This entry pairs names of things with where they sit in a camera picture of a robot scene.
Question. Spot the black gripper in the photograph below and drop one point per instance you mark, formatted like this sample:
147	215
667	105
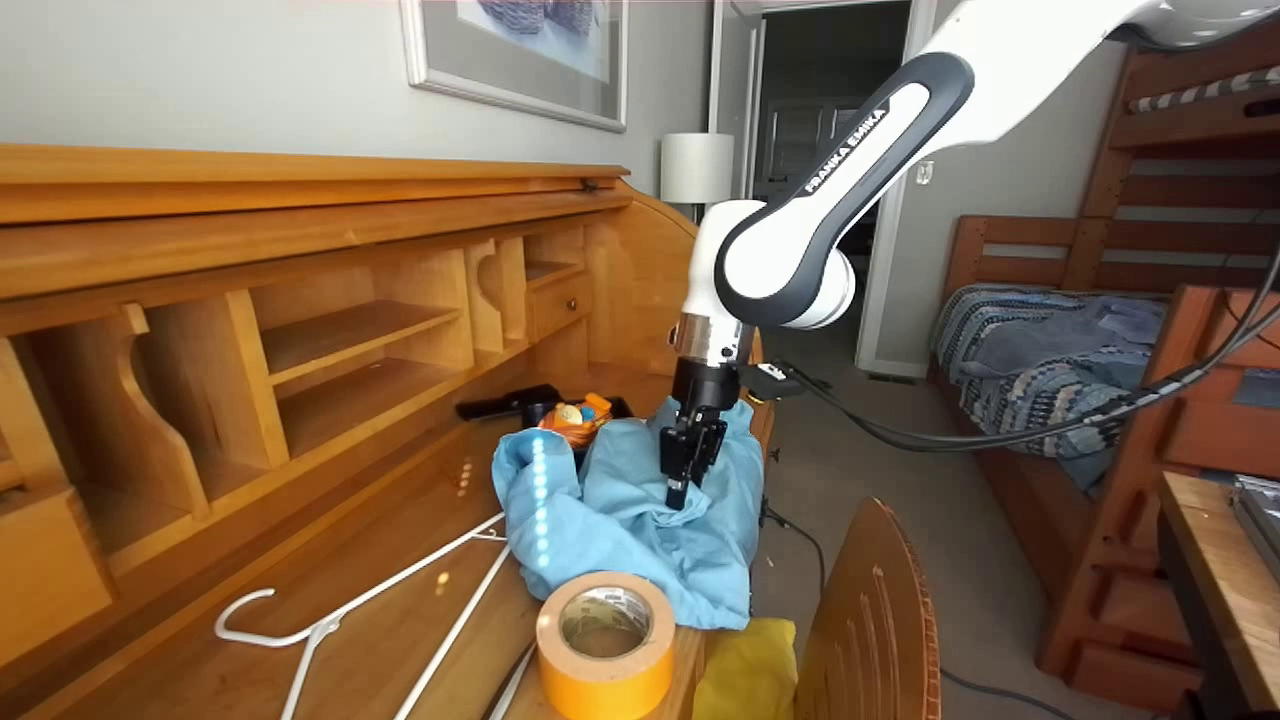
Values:
706	384

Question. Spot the blue cloth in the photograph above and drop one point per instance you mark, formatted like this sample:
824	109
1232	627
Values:
611	514

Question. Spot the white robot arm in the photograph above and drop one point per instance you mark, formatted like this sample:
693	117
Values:
779	264

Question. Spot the yellow cloth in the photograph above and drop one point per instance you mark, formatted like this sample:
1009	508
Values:
750	675

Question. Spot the orange small object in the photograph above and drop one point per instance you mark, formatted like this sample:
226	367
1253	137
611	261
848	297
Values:
577	421

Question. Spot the orange tape roll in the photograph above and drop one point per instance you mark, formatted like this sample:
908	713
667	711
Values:
606	644

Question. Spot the wooden chair back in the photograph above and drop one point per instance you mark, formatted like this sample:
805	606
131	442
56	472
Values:
875	649

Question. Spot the blue patterned blanket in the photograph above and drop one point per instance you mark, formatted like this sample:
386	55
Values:
1032	356

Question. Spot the wooden roll-top desk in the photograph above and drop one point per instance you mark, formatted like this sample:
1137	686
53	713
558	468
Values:
248	404

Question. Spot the wooden side table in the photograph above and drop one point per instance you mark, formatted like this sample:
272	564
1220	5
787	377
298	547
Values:
1230	597

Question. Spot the wooden bunk bed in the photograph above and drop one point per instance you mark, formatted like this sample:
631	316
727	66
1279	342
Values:
1181	205

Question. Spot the framed wall picture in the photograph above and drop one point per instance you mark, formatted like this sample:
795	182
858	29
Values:
545	56

